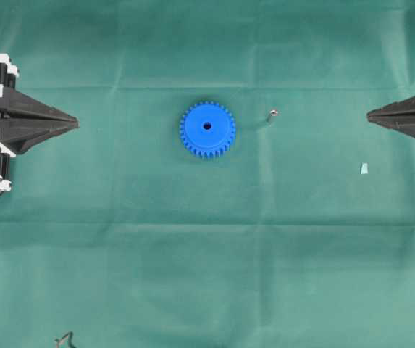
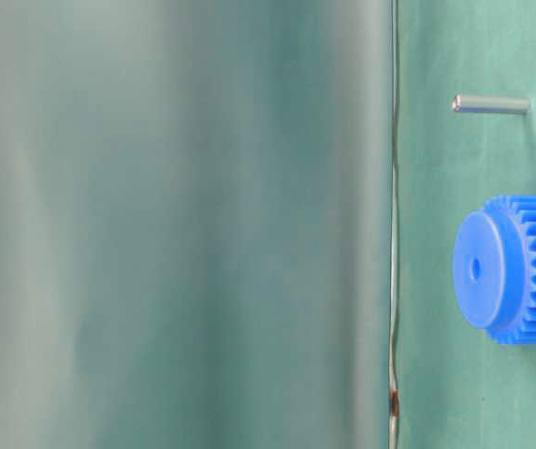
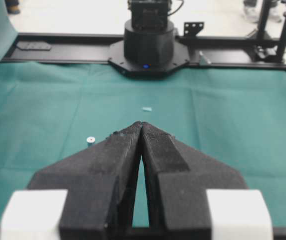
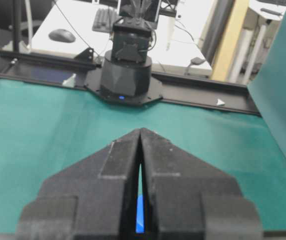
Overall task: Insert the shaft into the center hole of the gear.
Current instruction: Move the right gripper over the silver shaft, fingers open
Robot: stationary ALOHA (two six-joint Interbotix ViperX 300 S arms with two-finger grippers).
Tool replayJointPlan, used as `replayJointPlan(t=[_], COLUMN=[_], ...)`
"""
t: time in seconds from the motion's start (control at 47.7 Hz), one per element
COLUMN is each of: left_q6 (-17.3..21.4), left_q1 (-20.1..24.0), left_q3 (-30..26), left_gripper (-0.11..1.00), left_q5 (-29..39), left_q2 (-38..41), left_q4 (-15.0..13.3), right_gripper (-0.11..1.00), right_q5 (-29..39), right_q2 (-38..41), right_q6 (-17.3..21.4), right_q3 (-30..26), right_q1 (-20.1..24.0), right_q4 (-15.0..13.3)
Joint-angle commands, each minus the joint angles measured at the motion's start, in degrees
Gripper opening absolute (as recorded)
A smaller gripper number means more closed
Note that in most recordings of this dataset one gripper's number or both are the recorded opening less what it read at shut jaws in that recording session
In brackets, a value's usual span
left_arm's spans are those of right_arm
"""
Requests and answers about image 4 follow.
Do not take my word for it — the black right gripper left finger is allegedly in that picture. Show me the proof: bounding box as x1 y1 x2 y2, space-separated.
16 129 140 240

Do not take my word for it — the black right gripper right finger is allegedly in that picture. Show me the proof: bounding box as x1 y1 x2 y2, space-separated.
140 128 263 240

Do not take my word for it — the blue plastic gear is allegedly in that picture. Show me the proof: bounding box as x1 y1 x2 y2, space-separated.
136 165 144 234

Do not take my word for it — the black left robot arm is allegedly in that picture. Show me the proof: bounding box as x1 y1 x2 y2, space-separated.
15 0 162 240

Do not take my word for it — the green table cloth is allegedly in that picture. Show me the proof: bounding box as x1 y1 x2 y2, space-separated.
0 79 286 233

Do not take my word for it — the green side panel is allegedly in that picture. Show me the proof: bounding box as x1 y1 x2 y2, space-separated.
247 0 286 186

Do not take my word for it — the white desk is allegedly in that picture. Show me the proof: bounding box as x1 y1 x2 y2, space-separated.
30 0 212 76

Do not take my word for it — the black computer mouse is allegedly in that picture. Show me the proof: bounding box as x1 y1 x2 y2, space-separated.
48 28 76 43

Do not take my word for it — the black keyboard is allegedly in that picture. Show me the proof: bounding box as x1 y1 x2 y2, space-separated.
92 8 120 33

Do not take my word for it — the black aluminium frame rail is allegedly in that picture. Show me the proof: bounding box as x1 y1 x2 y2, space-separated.
0 48 260 116

